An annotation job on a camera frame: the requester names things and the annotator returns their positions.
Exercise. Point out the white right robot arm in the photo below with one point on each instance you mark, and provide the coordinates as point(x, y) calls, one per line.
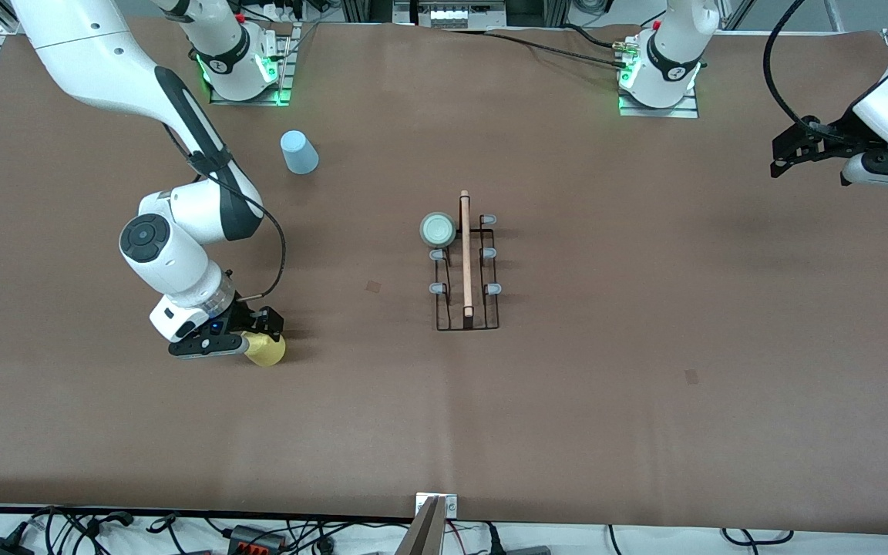
point(166, 247)

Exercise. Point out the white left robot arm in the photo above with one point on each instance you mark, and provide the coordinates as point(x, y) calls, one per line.
point(671, 65)

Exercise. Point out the black red connector box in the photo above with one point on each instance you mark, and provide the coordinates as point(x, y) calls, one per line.
point(255, 538)

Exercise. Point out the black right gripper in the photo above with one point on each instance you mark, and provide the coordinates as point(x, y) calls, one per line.
point(246, 315)

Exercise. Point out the black power adapter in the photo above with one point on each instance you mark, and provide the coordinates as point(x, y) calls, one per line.
point(1, 547)

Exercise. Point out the white electronics box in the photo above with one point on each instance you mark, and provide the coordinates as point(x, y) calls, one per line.
point(459, 15)

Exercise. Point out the grey aluminium post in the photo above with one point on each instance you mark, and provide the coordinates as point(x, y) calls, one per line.
point(425, 536)

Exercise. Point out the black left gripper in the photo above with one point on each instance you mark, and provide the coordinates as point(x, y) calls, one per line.
point(832, 136)

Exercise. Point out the yellow plastic cup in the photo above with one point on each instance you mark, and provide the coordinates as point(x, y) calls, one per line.
point(268, 353)

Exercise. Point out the white power strip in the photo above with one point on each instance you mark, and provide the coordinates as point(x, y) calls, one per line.
point(286, 9)

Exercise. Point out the small metal bracket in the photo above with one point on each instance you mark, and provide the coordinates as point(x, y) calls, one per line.
point(452, 505)

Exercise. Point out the grey-green plastic cup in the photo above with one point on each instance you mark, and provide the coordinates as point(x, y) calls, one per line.
point(438, 230)

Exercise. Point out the light blue plastic cup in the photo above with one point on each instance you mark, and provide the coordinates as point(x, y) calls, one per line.
point(299, 154)

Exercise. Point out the black power plug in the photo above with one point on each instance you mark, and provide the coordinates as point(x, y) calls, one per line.
point(492, 539)

